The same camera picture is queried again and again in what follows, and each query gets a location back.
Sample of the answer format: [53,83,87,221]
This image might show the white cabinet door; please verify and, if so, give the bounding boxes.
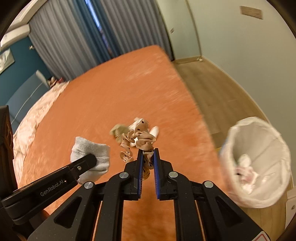
[285,187,296,228]

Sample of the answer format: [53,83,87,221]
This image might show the white glove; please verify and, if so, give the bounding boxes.
[129,118,159,151]

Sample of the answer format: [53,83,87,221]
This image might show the grey blue curtains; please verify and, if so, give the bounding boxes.
[29,1,174,80]

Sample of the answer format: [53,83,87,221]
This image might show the beige dotted scrunchie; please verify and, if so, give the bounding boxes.
[120,118,156,180]

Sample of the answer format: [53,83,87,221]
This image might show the white tissue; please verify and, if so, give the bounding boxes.
[235,154,258,194]

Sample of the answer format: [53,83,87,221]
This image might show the orange bed blanket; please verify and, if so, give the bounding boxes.
[12,45,227,241]

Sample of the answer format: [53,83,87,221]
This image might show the gold framed standing mirror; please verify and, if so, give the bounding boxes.
[157,0,203,64]

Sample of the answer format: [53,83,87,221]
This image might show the silver wall art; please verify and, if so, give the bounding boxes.
[0,49,15,73]

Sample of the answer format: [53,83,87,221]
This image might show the olive beige sock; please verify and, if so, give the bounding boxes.
[109,124,130,144]

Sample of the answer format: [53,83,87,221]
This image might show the pink floral pillow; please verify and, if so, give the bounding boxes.
[13,81,69,184]

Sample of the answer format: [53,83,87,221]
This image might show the blue padded headboard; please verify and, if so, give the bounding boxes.
[7,70,49,133]

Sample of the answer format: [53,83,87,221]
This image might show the wall socket plate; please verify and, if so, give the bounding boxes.
[240,6,263,20]

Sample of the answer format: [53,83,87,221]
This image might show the white lined trash bin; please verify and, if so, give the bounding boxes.
[219,117,291,208]

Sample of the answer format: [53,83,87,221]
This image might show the white grey sock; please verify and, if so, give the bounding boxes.
[70,136,111,185]

